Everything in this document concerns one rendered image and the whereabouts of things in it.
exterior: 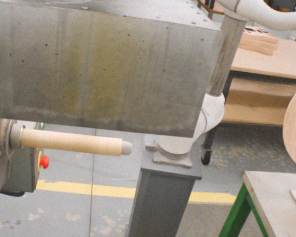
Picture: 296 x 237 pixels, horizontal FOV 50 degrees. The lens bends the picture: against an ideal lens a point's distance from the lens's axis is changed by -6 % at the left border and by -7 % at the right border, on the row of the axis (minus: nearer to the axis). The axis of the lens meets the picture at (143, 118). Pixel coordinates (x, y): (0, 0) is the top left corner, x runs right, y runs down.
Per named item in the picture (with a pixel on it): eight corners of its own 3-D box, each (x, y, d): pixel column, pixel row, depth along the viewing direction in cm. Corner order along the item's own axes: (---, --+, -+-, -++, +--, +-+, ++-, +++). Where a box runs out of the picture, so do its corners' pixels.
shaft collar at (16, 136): (8, 140, 55) (13, 118, 58) (12, 153, 59) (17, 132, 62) (19, 141, 56) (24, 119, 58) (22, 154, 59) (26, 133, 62)
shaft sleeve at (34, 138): (20, 140, 57) (23, 124, 59) (22, 149, 59) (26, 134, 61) (121, 150, 59) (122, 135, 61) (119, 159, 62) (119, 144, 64)
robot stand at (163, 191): (125, 225, 205) (144, 133, 169) (168, 231, 206) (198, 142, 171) (120, 260, 181) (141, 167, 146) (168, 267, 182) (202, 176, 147)
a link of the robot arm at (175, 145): (150, 141, 154) (159, 99, 143) (174, 129, 166) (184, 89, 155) (177, 159, 145) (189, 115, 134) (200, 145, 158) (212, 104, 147)
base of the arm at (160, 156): (145, 138, 165) (147, 128, 163) (189, 146, 166) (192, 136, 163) (143, 161, 150) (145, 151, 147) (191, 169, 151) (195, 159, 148)
